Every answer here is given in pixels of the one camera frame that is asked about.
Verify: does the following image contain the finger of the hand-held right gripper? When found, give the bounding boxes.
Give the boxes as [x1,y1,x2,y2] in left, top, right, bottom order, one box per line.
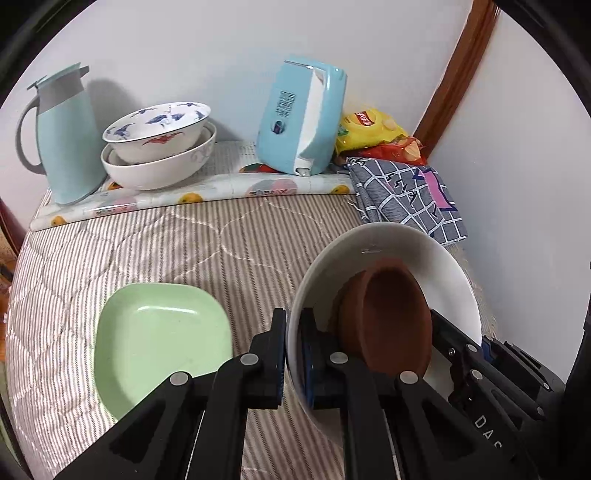
[431,309,484,370]

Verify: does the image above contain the yellow chip bag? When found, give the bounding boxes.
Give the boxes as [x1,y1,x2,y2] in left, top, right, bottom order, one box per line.
[335,108,409,155]

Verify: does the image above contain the grey plaid cloth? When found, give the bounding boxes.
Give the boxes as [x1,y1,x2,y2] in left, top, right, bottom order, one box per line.
[346,157,468,245]

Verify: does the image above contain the red snack bag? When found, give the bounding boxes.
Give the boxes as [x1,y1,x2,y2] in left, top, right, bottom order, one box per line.
[344,136,426,166]

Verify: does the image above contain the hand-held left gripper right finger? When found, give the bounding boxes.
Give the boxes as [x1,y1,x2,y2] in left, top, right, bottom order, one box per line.
[298,309,527,480]

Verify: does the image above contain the plain white bowl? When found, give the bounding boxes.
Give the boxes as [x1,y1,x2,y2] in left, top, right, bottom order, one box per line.
[100,121,217,191]
[287,222,483,448]

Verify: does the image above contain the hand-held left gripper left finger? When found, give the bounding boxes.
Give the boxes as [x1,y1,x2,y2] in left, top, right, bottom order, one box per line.
[53,307,288,480]

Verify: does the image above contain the small brown bowl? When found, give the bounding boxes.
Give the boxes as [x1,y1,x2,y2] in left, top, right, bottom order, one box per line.
[337,258,434,377]

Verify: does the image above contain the light blue thermos jug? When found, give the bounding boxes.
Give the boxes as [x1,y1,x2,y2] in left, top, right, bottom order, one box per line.
[16,65,108,206]

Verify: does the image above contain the light blue electric kettle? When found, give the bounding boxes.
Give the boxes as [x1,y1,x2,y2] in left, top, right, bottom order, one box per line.
[256,55,348,177]

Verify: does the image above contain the brown wooden door frame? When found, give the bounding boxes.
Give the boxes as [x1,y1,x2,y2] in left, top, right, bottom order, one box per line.
[413,0,497,160]

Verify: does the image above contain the green square plate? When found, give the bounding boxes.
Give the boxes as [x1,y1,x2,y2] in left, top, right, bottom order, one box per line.
[93,283,233,421]

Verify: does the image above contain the fish pattern white bowl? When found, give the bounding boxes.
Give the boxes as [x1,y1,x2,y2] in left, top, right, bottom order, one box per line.
[102,102,212,164]

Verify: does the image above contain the striped quilted cover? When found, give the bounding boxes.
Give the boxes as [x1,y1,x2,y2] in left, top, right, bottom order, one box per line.
[4,138,495,480]

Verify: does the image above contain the fruit print table mat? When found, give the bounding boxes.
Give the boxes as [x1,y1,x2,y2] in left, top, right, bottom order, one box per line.
[30,141,358,232]

